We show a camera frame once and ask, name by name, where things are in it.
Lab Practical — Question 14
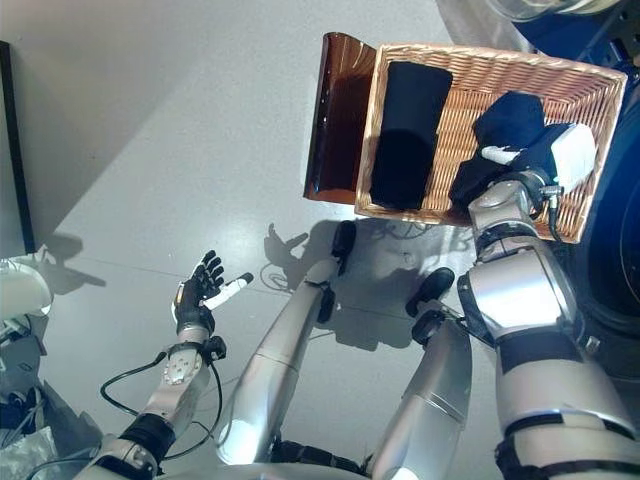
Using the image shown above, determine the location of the white floor cable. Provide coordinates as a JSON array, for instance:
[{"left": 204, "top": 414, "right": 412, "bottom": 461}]
[{"left": 259, "top": 262, "right": 299, "bottom": 294}]

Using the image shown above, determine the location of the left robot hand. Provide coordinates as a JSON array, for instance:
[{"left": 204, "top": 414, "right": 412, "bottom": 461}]
[{"left": 173, "top": 250, "right": 256, "bottom": 335}]

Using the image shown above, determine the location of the dark grey washing machine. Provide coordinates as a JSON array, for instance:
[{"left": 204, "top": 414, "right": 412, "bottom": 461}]
[{"left": 514, "top": 0, "right": 640, "bottom": 381}]

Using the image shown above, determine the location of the rectangular wicker laundry basket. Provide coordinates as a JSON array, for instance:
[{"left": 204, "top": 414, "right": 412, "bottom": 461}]
[{"left": 353, "top": 42, "right": 629, "bottom": 245}]

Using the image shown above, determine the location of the grey panel with black edge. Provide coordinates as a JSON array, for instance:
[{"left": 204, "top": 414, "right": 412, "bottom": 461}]
[{"left": 0, "top": 40, "right": 37, "bottom": 256}]

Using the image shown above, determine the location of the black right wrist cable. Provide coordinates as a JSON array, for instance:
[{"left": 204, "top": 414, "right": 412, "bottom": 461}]
[{"left": 537, "top": 184, "right": 567, "bottom": 242}]

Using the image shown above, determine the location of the rolled black garment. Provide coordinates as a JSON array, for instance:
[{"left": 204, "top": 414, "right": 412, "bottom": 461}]
[{"left": 369, "top": 60, "right": 454, "bottom": 211}]

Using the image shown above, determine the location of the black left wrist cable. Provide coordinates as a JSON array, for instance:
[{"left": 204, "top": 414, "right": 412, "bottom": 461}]
[{"left": 29, "top": 349, "right": 224, "bottom": 480}]

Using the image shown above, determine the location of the silver robot torso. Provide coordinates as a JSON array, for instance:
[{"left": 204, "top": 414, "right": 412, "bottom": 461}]
[{"left": 164, "top": 462, "right": 371, "bottom": 480}]

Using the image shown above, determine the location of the black garment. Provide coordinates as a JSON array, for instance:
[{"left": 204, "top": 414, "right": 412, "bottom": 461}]
[
  {"left": 369, "top": 60, "right": 454, "bottom": 211},
  {"left": 449, "top": 91, "right": 549, "bottom": 206}
]

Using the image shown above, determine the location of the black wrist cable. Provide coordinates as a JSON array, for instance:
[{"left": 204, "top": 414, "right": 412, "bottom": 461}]
[
  {"left": 29, "top": 349, "right": 224, "bottom": 480},
  {"left": 537, "top": 184, "right": 567, "bottom": 242}
]

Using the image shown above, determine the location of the glossy brown curved stool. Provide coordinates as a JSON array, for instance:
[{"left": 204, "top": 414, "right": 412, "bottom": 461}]
[{"left": 303, "top": 32, "right": 377, "bottom": 206}]

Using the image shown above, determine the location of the round glass washing machine door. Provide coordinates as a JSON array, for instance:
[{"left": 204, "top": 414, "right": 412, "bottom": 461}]
[{"left": 434, "top": 0, "right": 631, "bottom": 56}]

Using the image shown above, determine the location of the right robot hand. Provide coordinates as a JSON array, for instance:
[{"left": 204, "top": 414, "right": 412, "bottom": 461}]
[{"left": 480, "top": 123, "right": 599, "bottom": 190}]

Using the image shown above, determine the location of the white rounded equipment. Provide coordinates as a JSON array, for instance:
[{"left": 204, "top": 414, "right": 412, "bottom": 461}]
[{"left": 0, "top": 257, "right": 56, "bottom": 351}]

